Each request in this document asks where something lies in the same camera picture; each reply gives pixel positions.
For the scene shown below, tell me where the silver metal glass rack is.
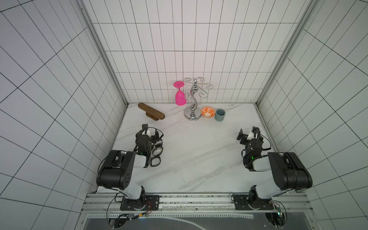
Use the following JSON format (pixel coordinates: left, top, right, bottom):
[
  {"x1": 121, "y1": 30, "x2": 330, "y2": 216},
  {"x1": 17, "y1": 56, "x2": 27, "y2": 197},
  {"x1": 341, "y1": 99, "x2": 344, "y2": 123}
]
[{"x1": 182, "y1": 77, "x2": 213, "y2": 121}]

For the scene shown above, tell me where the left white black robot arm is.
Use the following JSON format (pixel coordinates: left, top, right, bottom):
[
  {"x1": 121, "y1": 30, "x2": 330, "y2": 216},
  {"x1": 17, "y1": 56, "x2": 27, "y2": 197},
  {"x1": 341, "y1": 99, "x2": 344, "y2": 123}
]
[{"x1": 96, "y1": 124, "x2": 153, "y2": 209}]

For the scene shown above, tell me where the black wrist watch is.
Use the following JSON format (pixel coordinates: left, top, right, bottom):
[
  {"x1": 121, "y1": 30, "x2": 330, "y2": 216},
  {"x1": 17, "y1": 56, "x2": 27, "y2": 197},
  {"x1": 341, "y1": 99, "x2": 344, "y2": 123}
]
[
  {"x1": 152, "y1": 147, "x2": 163, "y2": 157},
  {"x1": 150, "y1": 156, "x2": 161, "y2": 167}
]

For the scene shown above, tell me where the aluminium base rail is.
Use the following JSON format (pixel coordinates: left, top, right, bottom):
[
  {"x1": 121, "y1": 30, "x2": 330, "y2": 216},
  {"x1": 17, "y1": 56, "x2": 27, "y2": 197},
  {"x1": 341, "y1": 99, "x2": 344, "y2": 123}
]
[{"x1": 82, "y1": 193, "x2": 312, "y2": 215}]

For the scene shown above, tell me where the brown wooden watch stand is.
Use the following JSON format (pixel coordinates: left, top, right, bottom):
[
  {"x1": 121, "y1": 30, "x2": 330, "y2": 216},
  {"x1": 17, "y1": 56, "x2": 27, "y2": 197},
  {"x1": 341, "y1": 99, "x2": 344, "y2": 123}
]
[{"x1": 138, "y1": 103, "x2": 165, "y2": 121}]

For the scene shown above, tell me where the orange patterned small bowl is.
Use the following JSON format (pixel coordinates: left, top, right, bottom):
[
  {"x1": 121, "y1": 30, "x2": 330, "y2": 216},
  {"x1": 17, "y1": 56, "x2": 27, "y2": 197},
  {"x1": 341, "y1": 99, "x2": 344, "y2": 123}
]
[{"x1": 201, "y1": 106, "x2": 216, "y2": 118}]

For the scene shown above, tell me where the pink plastic wine glass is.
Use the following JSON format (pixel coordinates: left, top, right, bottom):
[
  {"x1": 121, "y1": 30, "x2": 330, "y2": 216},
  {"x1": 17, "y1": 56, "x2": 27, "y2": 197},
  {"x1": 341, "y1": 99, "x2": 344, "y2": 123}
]
[{"x1": 173, "y1": 81, "x2": 186, "y2": 106}]

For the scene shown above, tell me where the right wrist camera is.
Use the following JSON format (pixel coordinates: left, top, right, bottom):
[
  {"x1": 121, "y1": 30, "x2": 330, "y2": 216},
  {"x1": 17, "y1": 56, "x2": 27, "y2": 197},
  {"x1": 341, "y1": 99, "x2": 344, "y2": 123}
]
[{"x1": 247, "y1": 126, "x2": 261, "y2": 140}]

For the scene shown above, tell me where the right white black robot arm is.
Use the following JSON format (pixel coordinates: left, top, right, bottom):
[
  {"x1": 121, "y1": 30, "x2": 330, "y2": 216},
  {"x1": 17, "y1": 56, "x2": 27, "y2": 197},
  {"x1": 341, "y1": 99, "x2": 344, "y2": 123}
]
[{"x1": 234, "y1": 126, "x2": 312, "y2": 210}]

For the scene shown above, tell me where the grey-green ceramic cup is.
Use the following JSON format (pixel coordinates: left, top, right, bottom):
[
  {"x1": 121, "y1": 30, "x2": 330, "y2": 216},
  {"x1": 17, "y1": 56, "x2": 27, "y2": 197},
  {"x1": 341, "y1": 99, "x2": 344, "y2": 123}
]
[{"x1": 215, "y1": 109, "x2": 226, "y2": 122}]

